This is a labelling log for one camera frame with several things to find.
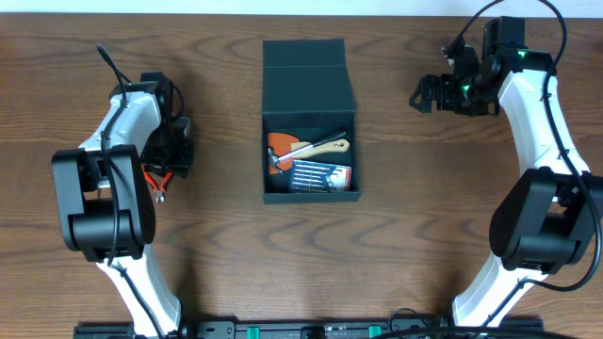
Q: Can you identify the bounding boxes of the red handled pliers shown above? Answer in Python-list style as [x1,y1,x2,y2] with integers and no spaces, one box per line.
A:
[140,164,174,204]

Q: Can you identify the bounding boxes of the small black handled hammer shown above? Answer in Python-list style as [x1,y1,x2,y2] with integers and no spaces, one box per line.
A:
[267,131,348,175]

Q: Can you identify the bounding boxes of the orange scraper wooden handle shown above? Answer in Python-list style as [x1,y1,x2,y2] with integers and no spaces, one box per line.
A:
[267,132,351,175]

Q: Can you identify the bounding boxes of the dark green flip-lid box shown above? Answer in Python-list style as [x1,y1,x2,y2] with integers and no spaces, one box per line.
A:
[262,39,361,204]

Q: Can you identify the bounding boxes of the blue precision screwdriver set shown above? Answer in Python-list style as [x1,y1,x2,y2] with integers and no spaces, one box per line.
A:
[289,160,351,193]

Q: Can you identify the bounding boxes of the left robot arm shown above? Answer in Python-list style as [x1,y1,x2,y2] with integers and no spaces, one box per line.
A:
[51,72,196,338]

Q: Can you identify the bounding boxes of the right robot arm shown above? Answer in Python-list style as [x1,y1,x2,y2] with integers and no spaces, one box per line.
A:
[409,16,602,328]

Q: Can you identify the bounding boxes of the left black cable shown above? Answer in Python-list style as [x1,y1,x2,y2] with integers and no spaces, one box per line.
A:
[96,42,166,339]

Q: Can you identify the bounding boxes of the black cable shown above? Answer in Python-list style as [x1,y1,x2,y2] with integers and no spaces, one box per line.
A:
[96,42,166,339]
[442,0,603,331]

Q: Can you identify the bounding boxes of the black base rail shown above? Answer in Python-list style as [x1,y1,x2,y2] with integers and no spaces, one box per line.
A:
[73,313,545,339]

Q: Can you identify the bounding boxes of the right black cable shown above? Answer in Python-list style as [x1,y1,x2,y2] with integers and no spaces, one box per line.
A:
[442,0,603,331]

